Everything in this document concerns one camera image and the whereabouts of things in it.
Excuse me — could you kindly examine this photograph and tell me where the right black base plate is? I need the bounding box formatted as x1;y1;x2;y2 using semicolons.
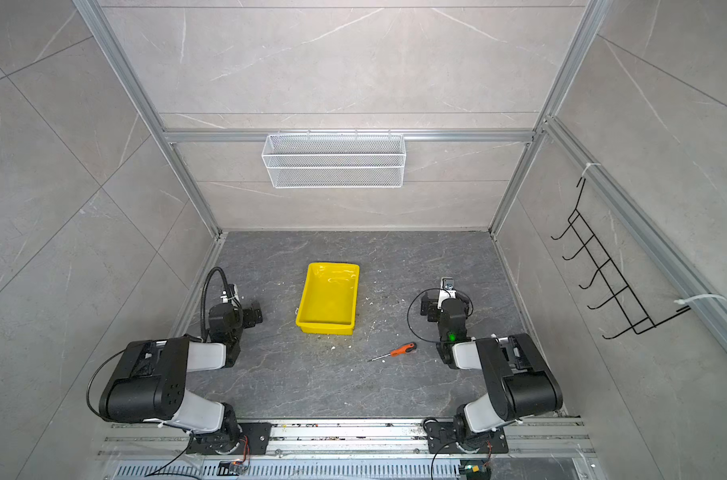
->
421;418;509;454

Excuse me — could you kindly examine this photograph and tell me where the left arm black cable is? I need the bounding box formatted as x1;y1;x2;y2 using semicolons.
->
199;266;230;342

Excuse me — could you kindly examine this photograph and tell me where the yellow plastic bin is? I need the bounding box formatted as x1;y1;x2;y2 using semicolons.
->
295;262;360;336

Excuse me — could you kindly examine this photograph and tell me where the white wire mesh basket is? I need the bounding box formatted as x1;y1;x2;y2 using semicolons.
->
261;133;407;189

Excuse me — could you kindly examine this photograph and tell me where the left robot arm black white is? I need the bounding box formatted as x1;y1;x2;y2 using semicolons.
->
98;293;270;457

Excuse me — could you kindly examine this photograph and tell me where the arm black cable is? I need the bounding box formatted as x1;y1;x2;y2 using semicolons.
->
199;266;230;342
406;287;443;345

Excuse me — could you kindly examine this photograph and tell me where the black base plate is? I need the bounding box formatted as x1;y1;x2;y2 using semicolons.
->
185;422;272;456
421;418;509;454

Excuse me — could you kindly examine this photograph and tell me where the black wire hook rack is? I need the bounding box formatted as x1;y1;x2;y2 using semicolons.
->
551;178;693;340

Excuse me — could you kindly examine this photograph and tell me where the orange handled screwdriver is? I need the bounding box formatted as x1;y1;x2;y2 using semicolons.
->
369;342;417;362

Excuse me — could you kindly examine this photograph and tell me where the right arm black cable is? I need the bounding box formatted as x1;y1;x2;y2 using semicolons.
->
406;287;443;345

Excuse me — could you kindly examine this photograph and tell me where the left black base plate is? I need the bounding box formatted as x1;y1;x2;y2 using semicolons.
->
185;422;272;456

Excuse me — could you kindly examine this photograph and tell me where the aluminium mounting rail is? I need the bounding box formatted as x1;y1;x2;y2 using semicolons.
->
86;417;605;479

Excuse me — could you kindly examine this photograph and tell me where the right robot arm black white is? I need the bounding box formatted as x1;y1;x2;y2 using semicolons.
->
417;277;563;453

